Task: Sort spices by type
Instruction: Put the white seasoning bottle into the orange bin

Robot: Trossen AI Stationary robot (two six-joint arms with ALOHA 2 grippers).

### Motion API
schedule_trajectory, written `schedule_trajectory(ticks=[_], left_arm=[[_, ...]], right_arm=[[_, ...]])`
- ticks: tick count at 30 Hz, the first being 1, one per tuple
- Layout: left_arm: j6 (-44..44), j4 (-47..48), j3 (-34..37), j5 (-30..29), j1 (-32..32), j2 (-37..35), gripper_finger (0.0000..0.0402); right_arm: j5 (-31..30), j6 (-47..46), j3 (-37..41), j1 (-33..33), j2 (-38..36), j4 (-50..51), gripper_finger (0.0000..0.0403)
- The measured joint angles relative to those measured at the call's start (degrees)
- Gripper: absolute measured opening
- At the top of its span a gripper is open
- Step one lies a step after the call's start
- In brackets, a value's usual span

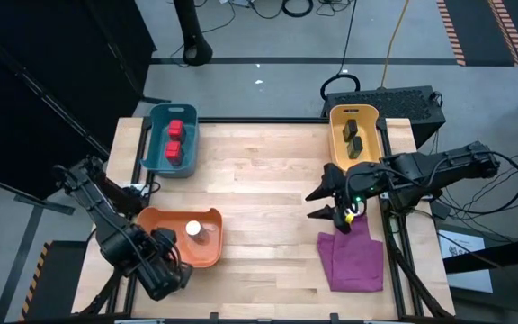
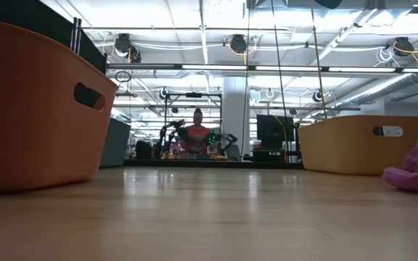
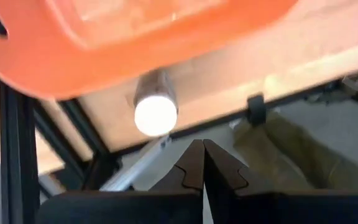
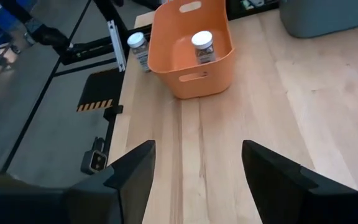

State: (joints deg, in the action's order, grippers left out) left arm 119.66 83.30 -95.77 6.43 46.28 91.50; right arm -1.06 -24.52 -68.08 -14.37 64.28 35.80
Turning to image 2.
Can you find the purple cloth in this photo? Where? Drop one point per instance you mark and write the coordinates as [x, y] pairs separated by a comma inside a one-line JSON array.
[[416, 174]]

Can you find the yellow plastic bin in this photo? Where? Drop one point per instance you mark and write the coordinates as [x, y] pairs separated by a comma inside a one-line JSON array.
[[347, 148]]

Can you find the black background station frame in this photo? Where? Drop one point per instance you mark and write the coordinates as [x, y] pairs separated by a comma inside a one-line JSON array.
[[193, 95]]

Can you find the black aluminium table frame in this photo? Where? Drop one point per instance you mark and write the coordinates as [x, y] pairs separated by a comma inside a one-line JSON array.
[[212, 164]]

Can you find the person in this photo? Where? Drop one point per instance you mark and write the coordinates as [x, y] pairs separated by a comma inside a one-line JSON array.
[[197, 137]]

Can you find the white building column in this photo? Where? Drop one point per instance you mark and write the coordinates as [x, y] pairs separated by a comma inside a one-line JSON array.
[[232, 108]]

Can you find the long ceiling light bar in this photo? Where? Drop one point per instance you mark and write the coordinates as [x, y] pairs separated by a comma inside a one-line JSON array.
[[212, 67]]

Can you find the orange plastic bin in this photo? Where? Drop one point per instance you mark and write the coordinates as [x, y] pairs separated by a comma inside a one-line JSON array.
[[31, 116]]

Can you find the teal plastic bin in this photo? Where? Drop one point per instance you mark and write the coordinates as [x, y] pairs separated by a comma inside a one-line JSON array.
[[116, 145]]

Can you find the black computer monitor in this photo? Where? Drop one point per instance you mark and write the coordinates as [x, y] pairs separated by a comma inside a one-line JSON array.
[[272, 130]]

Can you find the black partition wall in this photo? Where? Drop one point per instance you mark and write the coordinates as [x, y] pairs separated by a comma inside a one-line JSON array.
[[31, 14]]

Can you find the black background robot arm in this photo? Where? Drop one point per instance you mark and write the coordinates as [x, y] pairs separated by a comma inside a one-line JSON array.
[[169, 130], [229, 139]]

